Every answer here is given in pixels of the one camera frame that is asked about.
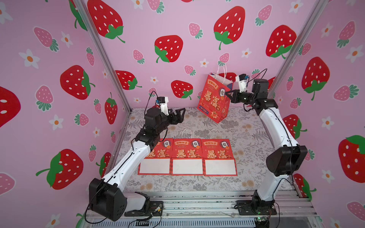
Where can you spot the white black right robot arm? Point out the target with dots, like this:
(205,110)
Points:
(287,157)

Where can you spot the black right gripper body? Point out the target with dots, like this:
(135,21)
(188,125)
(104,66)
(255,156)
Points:
(238,96)

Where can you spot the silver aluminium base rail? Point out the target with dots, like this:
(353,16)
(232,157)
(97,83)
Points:
(231,209)

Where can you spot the red paper gift bag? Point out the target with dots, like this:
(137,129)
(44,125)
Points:
(158,161)

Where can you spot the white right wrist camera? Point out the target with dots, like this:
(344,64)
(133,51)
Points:
(243,81)

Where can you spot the silver aluminium corner post right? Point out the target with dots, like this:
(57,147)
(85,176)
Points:
(305,31)

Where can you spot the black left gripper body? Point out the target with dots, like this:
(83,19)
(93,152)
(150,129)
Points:
(169,120)

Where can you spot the silver aluminium corner post left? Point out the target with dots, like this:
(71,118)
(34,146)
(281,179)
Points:
(82,8)

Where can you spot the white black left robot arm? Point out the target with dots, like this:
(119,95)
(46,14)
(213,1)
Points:
(106,195)

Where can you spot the silver aluminium corner post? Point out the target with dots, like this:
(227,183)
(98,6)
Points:
(82,8)
(305,31)

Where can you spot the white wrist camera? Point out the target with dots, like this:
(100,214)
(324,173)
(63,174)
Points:
(162,102)
(243,81)

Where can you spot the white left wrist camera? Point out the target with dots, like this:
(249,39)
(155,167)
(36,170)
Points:
(162,102)

